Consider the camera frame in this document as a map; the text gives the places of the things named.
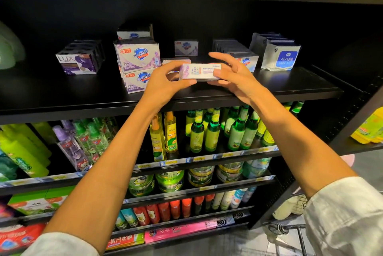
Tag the person's right hand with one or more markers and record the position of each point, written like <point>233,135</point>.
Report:
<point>240,80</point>

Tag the person's left hand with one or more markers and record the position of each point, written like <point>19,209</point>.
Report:
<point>163,88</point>

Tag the black store shelf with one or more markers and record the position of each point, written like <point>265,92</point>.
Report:
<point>60,94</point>

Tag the pale green pump soap bottle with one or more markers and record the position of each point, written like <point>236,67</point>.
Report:
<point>9,46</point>

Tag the person's left forearm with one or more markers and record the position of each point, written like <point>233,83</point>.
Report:
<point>102,181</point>

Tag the person's right forearm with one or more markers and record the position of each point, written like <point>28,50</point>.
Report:
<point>302,148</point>

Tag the row of white blue soap boxes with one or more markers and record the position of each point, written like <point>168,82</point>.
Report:
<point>242,58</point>

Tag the row of white upright packs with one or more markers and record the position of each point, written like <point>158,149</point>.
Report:
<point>281,56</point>

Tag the row of purple soap boxes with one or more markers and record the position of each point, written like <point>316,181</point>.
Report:
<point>79,60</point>

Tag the green lidded wipe tub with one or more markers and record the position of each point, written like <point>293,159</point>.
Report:
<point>201,176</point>
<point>257,168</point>
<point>142,185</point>
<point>170,181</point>
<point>230,172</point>

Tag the row of white small bottles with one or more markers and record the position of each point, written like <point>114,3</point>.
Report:
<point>233,199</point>

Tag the cream white pouch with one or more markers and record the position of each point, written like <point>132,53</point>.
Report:
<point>290,207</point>

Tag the yellow detergent jug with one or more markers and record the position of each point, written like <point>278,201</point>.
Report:
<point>370,127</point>

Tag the long pink packet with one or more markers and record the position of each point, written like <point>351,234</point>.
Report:
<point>182,229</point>

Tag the green white box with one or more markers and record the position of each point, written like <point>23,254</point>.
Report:
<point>61,196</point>
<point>30,202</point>

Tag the yellow red packets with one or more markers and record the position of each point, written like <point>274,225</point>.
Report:
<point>125,240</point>

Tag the red snack packet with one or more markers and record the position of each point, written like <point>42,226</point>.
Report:
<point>21,236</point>

